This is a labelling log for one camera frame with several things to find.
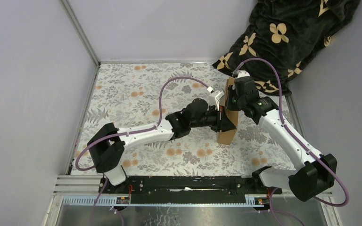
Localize aluminium frame rails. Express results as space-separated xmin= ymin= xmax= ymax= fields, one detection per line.
xmin=54 ymin=174 xmax=333 ymax=207

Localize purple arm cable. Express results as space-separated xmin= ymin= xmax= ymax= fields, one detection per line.
xmin=231 ymin=57 xmax=350 ymax=226
xmin=74 ymin=76 xmax=211 ymax=226

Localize brown cardboard box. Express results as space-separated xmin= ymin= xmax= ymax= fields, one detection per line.
xmin=216 ymin=77 xmax=239 ymax=145

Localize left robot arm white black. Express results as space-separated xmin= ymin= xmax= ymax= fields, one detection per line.
xmin=87 ymin=98 xmax=238 ymax=194

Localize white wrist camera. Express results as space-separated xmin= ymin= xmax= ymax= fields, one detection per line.
xmin=233 ymin=70 xmax=250 ymax=79
xmin=206 ymin=86 xmax=224 ymax=110

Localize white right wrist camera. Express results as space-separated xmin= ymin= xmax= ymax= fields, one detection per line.
xmin=233 ymin=70 xmax=250 ymax=79

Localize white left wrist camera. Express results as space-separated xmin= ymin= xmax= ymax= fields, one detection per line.
xmin=206 ymin=86 xmax=224 ymax=110

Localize black floral blanket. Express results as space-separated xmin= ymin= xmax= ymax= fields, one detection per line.
xmin=213 ymin=0 xmax=360 ymax=96

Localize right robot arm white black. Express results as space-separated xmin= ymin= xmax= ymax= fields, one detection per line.
xmin=225 ymin=76 xmax=337 ymax=202

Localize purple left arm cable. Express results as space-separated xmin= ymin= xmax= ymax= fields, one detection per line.
xmin=74 ymin=76 xmax=211 ymax=226

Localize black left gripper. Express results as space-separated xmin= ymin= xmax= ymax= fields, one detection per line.
xmin=189 ymin=104 xmax=235 ymax=132

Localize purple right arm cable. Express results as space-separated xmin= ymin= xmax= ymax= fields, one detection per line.
xmin=231 ymin=57 xmax=350 ymax=226

